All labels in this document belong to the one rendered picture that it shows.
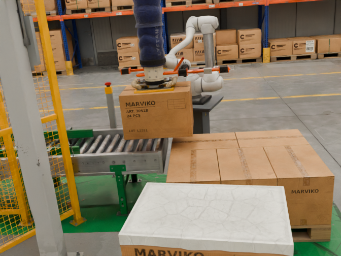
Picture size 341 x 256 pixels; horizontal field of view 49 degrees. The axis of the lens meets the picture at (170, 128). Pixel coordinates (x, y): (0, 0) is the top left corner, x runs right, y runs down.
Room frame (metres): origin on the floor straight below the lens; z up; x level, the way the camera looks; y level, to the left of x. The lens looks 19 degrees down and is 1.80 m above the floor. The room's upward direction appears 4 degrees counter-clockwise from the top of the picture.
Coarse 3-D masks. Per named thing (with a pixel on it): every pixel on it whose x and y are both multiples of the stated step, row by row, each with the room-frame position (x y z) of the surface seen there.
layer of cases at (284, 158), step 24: (192, 144) 3.16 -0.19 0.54; (216, 144) 3.12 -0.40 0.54; (240, 144) 3.07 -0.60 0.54; (264, 144) 3.03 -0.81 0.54; (288, 144) 2.99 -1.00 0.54; (168, 168) 2.70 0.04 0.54; (192, 168) 2.66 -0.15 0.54; (216, 168) 2.63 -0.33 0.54; (240, 168) 2.60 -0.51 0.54; (264, 168) 2.56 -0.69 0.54; (288, 168) 2.53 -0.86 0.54; (312, 168) 2.50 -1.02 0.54; (288, 192) 2.38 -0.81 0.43; (312, 192) 2.37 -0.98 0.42; (312, 216) 2.37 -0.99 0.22
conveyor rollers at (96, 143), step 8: (72, 144) 3.48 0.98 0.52; (80, 144) 3.44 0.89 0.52; (88, 144) 3.41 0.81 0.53; (96, 144) 3.38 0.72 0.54; (104, 144) 3.34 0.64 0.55; (112, 144) 3.31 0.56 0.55; (120, 144) 3.29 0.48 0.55; (128, 144) 3.29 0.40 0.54; (152, 144) 3.30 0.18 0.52; (80, 152) 3.18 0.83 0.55; (88, 152) 3.15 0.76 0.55; (96, 152) 3.14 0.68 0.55
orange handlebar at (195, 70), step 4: (212, 68) 3.21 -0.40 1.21; (216, 68) 3.20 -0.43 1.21; (168, 72) 3.21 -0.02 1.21; (172, 72) 3.20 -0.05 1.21; (176, 72) 3.20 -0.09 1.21; (188, 72) 3.18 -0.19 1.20; (192, 72) 3.18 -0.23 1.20; (196, 72) 3.18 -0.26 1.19; (200, 72) 3.18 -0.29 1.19; (140, 76) 3.23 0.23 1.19
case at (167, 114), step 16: (128, 96) 3.08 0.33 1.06; (144, 96) 3.06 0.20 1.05; (160, 96) 3.05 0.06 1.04; (176, 96) 3.04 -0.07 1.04; (128, 112) 3.08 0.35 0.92; (144, 112) 3.07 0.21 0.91; (160, 112) 3.05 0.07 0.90; (176, 112) 3.04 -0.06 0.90; (192, 112) 3.32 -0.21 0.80; (128, 128) 3.08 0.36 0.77; (144, 128) 3.07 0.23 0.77; (160, 128) 3.05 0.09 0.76; (176, 128) 3.04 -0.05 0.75; (192, 128) 3.10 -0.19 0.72
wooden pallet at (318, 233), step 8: (296, 232) 2.47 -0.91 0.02; (304, 232) 2.46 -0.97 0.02; (312, 232) 2.37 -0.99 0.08; (320, 232) 2.36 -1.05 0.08; (328, 232) 2.36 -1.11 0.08; (296, 240) 2.38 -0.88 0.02; (304, 240) 2.37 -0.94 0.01; (312, 240) 2.37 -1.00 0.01; (320, 240) 2.36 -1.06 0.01; (328, 240) 2.36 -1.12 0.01
